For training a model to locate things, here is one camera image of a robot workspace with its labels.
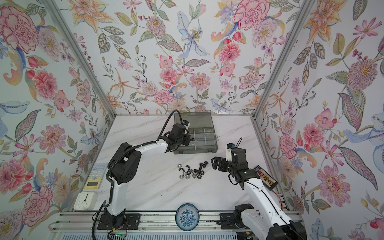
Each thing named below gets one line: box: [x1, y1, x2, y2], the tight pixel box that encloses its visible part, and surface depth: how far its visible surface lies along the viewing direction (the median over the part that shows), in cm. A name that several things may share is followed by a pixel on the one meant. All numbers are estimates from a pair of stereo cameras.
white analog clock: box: [73, 191, 98, 211], surface depth 80 cm
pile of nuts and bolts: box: [177, 164, 207, 180], surface depth 92 cm
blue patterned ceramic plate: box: [175, 203, 200, 232], surface depth 76 cm
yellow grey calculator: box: [84, 162, 108, 189], surface depth 90 cm
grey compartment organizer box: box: [174, 112, 219, 155], surface depth 106 cm
